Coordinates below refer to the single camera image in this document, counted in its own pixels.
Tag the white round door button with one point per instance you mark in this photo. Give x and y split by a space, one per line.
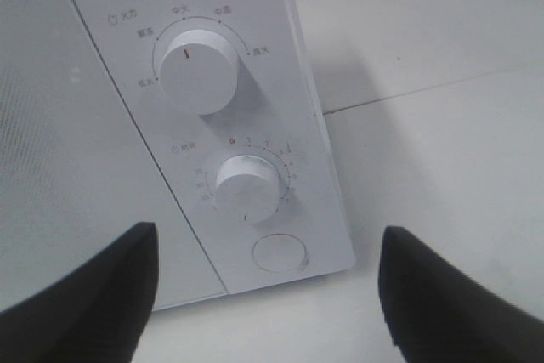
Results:
279 253

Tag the white microwave door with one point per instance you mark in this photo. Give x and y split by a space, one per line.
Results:
75 172

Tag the white lower timer knob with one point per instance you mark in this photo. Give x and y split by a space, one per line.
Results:
247 189

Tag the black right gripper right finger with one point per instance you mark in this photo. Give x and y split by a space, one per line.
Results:
435 313

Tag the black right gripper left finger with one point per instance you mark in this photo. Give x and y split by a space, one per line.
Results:
97 313

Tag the white microwave oven body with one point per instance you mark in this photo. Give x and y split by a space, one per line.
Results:
275 114

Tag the white upper power knob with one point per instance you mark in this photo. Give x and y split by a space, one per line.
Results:
199 71

